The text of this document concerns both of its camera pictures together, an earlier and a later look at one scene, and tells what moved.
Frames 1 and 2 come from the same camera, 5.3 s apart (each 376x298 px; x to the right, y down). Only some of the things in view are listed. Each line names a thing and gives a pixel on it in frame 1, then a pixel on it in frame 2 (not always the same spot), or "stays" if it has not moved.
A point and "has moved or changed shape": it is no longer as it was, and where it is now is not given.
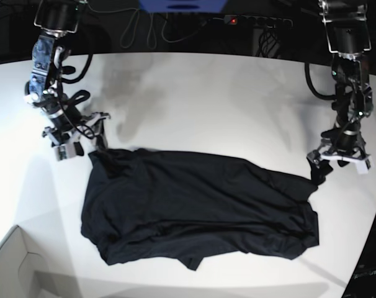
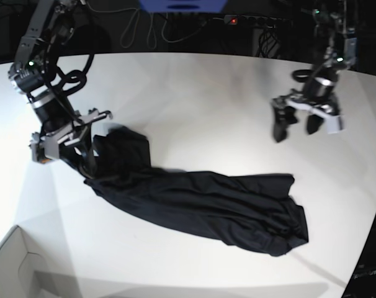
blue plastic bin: x=182 y=6 stays
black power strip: x=258 y=22 stays
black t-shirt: x=147 y=205 has moved or changed shape
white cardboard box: x=17 y=270 stays
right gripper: x=329 y=149 -> x=284 y=115
